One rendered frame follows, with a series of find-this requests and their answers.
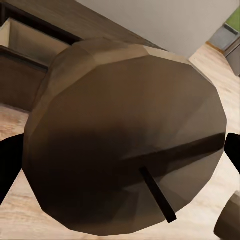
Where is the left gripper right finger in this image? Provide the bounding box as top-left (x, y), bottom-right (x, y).
top-left (224, 133), bottom-right (240, 173)

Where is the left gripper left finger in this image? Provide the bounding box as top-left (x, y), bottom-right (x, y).
top-left (0, 133), bottom-right (24, 206)

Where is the pillar candle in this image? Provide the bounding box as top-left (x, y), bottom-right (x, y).
top-left (22, 38), bottom-right (228, 237)
top-left (213, 190), bottom-right (240, 240)

